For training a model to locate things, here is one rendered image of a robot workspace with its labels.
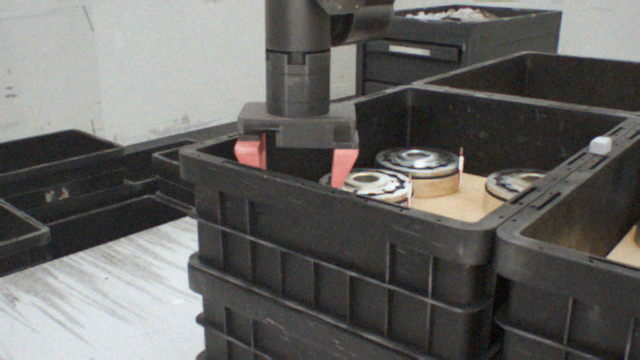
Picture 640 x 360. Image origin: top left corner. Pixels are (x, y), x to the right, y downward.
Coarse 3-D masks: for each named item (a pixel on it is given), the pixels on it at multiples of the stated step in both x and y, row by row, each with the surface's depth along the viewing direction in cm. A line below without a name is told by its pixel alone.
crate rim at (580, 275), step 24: (624, 144) 61; (600, 168) 54; (552, 192) 49; (576, 192) 50; (528, 216) 44; (504, 240) 41; (528, 240) 40; (504, 264) 41; (528, 264) 40; (552, 264) 39; (576, 264) 38; (600, 264) 37; (624, 264) 37; (552, 288) 39; (576, 288) 38; (600, 288) 37; (624, 288) 37; (624, 312) 37
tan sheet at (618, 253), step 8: (632, 232) 67; (624, 240) 65; (632, 240) 65; (616, 248) 63; (624, 248) 63; (632, 248) 63; (608, 256) 61; (616, 256) 61; (624, 256) 61; (632, 256) 61; (632, 264) 60
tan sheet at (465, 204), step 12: (468, 180) 82; (480, 180) 82; (456, 192) 78; (468, 192) 78; (480, 192) 78; (420, 204) 74; (432, 204) 74; (444, 204) 74; (456, 204) 74; (468, 204) 74; (480, 204) 74; (456, 216) 71; (468, 216) 71; (480, 216) 71
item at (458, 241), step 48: (384, 96) 82; (480, 96) 81; (192, 144) 61; (240, 192) 54; (288, 192) 51; (336, 192) 49; (528, 192) 49; (384, 240) 46; (432, 240) 44; (480, 240) 42
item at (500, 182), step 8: (488, 176) 73; (496, 176) 73; (504, 176) 73; (512, 176) 73; (488, 184) 71; (496, 184) 71; (504, 184) 71; (512, 184) 71; (496, 192) 69; (504, 192) 68; (512, 192) 68
